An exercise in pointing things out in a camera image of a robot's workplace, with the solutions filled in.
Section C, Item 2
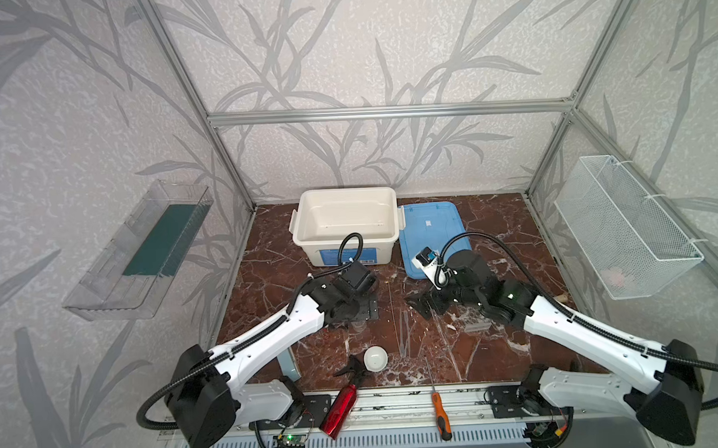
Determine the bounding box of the clear test tube rack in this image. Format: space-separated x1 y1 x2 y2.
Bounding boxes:
463 318 493 334

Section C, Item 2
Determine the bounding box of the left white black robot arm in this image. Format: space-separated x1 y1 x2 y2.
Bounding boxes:
136 262 377 448

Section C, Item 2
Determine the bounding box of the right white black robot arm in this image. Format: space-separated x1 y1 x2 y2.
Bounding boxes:
408 248 718 446

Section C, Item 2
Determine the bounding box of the blue plastic bin lid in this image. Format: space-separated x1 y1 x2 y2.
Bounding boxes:
399 201 465 280

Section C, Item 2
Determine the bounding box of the small white bowl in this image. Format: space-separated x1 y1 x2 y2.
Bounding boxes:
363 345 389 373

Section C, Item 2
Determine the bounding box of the white plastic storage bin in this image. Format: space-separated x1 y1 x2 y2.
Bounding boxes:
289 187 405 268

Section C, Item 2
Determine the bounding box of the red spray bottle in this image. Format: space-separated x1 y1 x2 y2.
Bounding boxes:
319 354 369 440

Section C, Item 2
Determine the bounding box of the pink object in basket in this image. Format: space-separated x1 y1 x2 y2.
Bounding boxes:
601 267 634 291

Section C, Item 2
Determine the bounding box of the green circuit board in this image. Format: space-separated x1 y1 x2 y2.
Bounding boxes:
271 433 308 448

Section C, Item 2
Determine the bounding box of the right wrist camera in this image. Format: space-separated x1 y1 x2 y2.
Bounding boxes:
412 247 445 290

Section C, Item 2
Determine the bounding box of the orange handled screwdriver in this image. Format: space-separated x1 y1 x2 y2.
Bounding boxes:
429 372 453 442

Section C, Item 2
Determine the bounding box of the white wire mesh basket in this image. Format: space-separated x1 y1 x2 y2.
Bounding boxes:
554 155 704 300

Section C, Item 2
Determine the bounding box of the clear acrylic wall shelf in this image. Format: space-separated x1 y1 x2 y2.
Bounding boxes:
63 180 214 322

